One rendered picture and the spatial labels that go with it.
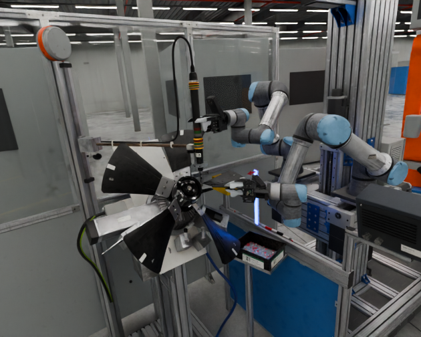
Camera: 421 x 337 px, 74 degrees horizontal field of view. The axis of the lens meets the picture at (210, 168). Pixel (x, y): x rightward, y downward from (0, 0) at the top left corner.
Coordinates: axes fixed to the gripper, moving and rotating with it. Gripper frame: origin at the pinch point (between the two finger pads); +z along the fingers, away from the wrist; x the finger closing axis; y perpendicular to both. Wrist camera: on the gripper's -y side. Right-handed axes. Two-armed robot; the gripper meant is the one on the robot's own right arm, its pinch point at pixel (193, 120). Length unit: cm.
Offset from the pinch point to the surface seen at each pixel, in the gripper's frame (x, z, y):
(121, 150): 16.7, 27.0, 9.9
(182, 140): 16.2, -5.5, 11.4
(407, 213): -78, -18, 28
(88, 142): 52, 27, 10
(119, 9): 888, -471, -284
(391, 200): -72, -22, 27
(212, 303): 40, -39, 150
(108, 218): 16, 38, 37
